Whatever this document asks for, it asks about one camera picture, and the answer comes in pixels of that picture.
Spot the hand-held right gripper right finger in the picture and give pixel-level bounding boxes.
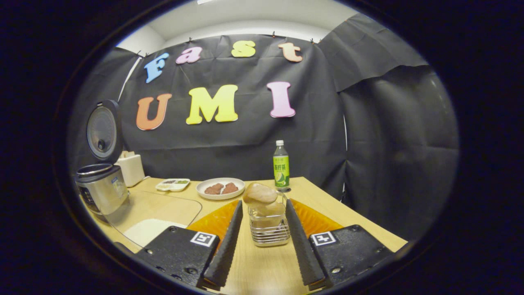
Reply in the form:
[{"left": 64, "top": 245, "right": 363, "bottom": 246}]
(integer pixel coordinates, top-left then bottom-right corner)
[{"left": 285, "top": 199, "right": 394, "bottom": 290}]

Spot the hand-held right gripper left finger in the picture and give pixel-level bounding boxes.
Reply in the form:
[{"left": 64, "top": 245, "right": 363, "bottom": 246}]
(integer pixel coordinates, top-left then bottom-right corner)
[{"left": 135, "top": 200, "right": 244, "bottom": 291}]

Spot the clear wire chopstick holder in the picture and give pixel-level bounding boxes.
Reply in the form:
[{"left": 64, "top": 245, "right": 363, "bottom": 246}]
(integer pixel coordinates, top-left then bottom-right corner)
[{"left": 248, "top": 193, "right": 291, "bottom": 247}]

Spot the wooden spoon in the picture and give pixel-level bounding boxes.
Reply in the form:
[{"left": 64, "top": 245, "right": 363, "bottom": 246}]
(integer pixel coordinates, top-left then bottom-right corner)
[{"left": 242, "top": 182, "right": 285, "bottom": 228}]

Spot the clear box of rice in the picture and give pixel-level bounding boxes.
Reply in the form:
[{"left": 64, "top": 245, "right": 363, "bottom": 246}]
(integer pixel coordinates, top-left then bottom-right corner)
[{"left": 102, "top": 191, "right": 203, "bottom": 248}]

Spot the black silver rice cooker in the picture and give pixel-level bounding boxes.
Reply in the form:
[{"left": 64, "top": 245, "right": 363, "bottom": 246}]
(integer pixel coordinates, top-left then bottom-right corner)
[{"left": 75, "top": 100, "right": 130, "bottom": 224}]

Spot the white round plate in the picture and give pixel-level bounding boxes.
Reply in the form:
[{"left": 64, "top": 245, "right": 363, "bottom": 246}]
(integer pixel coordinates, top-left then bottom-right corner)
[{"left": 196, "top": 177, "right": 246, "bottom": 200}]

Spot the green tea bottle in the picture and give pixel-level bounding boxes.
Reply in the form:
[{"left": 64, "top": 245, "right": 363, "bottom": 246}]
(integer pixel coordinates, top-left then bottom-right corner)
[{"left": 273, "top": 140, "right": 291, "bottom": 192}]

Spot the white divided condiment dish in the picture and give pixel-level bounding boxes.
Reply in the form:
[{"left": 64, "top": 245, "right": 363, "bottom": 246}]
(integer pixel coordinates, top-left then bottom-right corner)
[{"left": 156, "top": 178, "right": 191, "bottom": 192}]

